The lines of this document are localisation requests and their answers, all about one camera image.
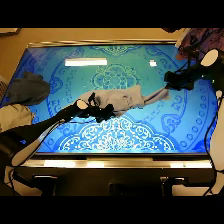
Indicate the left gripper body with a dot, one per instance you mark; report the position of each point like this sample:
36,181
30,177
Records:
101,112

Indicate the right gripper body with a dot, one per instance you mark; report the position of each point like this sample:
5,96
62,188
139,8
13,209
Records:
178,80

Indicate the grey pants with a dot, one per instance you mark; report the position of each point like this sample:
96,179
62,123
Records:
133,98

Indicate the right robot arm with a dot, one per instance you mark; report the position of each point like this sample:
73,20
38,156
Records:
210,58

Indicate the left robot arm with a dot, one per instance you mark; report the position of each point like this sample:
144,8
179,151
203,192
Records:
30,135

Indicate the purple patterned garment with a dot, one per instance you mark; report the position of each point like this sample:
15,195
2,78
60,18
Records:
206,38

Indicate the blue garment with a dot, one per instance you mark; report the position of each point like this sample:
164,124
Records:
28,88

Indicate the silver frame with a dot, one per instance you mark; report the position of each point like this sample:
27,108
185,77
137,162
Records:
100,164

